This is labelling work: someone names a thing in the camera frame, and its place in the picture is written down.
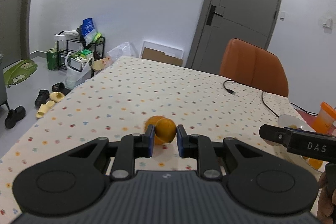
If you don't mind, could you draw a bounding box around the orange mandarin fruit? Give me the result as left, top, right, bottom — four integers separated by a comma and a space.
154, 118, 176, 145

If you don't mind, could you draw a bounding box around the person's right hand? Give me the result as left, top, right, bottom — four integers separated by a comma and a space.
317, 162, 335, 223

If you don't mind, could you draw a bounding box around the red orange placemat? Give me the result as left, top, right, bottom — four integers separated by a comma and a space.
296, 109, 316, 129

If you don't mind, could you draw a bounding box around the orange lidded plastic container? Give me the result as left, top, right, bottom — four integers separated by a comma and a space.
311, 102, 336, 134

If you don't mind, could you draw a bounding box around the white plate blue rim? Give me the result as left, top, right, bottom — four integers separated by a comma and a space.
278, 114, 327, 176

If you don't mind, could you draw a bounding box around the floral patterned tablecloth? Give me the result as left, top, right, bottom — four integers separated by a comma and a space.
0, 56, 316, 224

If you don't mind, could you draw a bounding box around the white shopping bag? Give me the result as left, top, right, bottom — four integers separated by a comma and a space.
64, 53, 94, 90

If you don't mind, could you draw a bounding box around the orange leather chair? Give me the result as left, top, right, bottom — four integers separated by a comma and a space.
219, 38, 289, 97

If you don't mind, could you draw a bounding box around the yellow slipper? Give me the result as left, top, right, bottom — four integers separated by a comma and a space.
36, 101, 55, 119

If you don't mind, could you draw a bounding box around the black metal shelf rack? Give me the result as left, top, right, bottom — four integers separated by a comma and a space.
54, 31, 105, 71

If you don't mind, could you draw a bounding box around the black shoe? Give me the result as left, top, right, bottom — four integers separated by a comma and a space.
5, 106, 26, 129

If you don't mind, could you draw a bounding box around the green floor mat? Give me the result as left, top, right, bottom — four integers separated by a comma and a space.
4, 60, 38, 88

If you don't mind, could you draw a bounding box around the grey door at left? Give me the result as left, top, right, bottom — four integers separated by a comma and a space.
1, 0, 31, 68

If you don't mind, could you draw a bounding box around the black cable on table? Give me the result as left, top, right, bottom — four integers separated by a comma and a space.
223, 79, 318, 118

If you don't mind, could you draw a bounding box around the grey door with handle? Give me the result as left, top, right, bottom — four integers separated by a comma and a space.
186, 0, 281, 75

